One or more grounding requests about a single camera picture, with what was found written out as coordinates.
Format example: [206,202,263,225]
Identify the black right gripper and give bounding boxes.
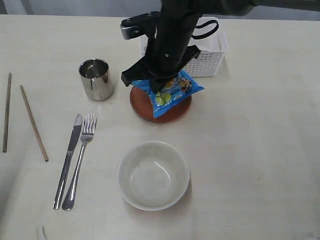
[121,0,201,93]

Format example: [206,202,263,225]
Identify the brown round plate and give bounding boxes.
[129,86,192,123]

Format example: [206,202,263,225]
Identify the blue chips bag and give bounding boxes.
[132,70,205,118]

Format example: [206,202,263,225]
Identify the silver foil packet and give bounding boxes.
[78,58,114,101]

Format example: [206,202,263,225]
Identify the silver fork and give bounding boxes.
[62,113,98,211]

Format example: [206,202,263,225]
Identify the white perforated plastic basket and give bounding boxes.
[139,16,230,79]

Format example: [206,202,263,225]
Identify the white speckled bowl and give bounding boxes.
[117,141,190,212]

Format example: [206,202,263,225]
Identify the wooden chopstick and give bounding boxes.
[2,72,12,153]
[19,85,49,162]

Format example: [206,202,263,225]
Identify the silver table knife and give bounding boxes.
[53,114,83,210]

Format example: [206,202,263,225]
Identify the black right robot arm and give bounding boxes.
[120,0,320,93]

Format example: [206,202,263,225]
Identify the right camera mount bracket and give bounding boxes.
[120,11,160,40]

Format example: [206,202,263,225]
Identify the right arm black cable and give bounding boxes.
[191,19,220,41]

